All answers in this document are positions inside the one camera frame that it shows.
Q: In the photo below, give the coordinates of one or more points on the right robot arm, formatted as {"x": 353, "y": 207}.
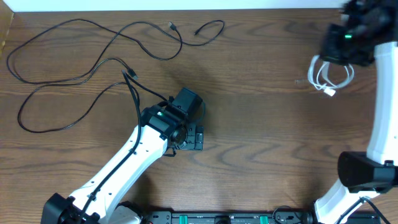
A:
{"x": 367, "y": 35}

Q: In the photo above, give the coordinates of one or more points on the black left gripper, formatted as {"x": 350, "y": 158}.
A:
{"x": 195, "y": 138}

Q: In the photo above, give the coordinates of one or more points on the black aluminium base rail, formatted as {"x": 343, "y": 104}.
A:
{"x": 165, "y": 217}

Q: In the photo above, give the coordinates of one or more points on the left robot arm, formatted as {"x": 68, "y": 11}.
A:
{"x": 166, "y": 125}

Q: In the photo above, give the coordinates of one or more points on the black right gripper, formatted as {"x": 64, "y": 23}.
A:
{"x": 326, "y": 52}

